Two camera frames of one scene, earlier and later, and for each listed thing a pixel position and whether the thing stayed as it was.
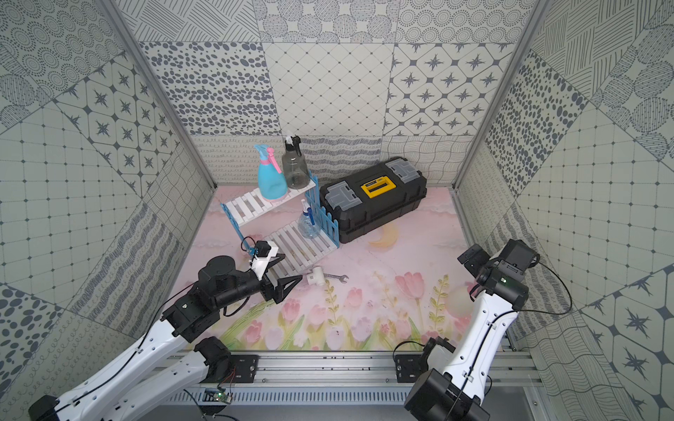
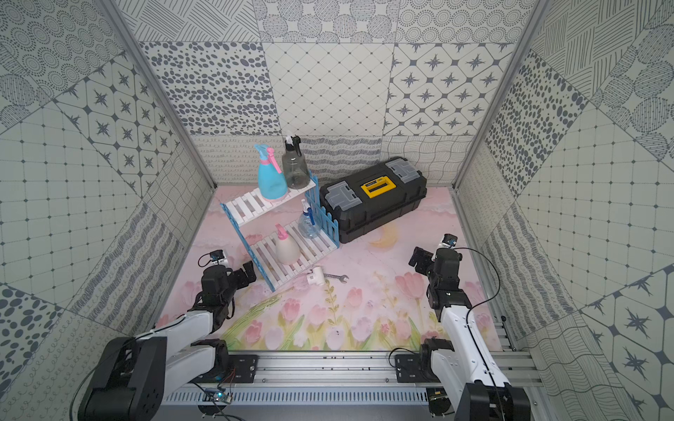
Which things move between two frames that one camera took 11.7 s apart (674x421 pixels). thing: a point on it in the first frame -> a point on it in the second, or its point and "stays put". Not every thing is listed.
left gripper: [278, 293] -> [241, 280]
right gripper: [473, 258] -> [426, 259]
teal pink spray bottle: [272, 183] stays put
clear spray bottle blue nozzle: [306, 226] stays put
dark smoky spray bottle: [295, 167] stays put
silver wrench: [341, 277] stays put
